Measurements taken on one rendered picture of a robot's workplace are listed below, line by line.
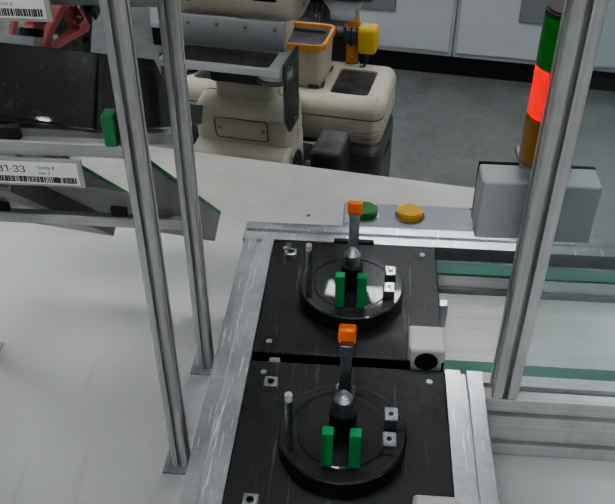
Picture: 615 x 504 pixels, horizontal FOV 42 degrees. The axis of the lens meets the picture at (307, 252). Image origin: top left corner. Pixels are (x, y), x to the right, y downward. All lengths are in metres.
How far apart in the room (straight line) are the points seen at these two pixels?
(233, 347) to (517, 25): 3.15
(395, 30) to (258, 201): 2.66
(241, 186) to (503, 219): 0.77
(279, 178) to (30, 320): 0.55
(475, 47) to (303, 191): 2.63
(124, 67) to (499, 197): 0.39
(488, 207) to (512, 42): 3.21
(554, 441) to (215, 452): 0.42
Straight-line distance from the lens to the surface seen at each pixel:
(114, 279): 1.32
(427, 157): 3.37
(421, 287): 1.11
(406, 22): 4.04
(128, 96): 0.71
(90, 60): 0.79
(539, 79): 0.79
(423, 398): 0.95
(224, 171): 1.57
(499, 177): 0.84
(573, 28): 0.73
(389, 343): 1.02
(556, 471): 1.06
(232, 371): 1.00
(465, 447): 0.93
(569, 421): 1.03
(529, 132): 0.81
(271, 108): 1.73
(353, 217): 1.07
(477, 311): 1.16
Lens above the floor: 1.66
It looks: 37 degrees down
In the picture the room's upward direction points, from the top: straight up
